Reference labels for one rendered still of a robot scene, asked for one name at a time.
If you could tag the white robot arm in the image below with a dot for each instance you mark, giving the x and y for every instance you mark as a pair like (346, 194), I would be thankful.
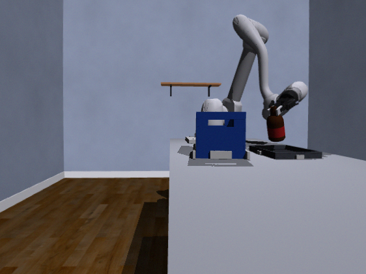
(254, 36)

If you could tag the blue divided crate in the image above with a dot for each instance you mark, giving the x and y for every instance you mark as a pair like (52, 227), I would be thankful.
(230, 137)

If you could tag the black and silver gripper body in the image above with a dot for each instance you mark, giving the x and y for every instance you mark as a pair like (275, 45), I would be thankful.
(288, 94)

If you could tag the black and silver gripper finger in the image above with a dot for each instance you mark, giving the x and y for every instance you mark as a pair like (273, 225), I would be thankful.
(286, 106)
(273, 103)

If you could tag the brown bottle with red label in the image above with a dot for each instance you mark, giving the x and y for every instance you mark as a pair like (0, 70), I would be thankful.
(275, 126)

